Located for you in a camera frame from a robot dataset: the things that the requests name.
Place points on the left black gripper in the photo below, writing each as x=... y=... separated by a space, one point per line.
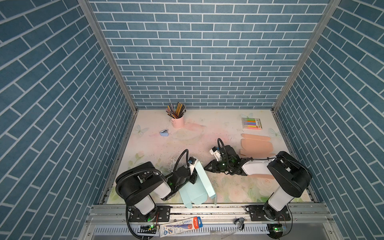
x=192 y=174

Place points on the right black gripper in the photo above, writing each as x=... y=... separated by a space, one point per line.
x=217 y=165

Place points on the light blue paper box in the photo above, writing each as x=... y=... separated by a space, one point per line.
x=197 y=193

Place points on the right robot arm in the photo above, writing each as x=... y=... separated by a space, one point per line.
x=293 y=177

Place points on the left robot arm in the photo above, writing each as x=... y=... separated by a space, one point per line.
x=135 y=186

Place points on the pink flat paper box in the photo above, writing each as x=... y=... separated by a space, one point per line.
x=257 y=147

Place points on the red blue white package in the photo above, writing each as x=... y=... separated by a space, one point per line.
x=179 y=227

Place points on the pink pencil bucket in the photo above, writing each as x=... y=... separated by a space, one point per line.
x=178 y=123

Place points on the pack of coloured markers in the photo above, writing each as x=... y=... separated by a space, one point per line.
x=252 y=124

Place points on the small metal clip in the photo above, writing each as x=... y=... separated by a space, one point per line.
x=240 y=223

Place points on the bundle of coloured pencils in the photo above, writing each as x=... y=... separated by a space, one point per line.
x=176 y=111

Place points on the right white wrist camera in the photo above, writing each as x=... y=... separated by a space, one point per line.
x=216 y=153

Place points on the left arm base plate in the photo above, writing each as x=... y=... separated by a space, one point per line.
x=159 y=214

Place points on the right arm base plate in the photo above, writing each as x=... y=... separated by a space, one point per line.
x=259 y=213

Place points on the aluminium mounting rail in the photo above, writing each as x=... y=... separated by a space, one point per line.
x=300 y=218

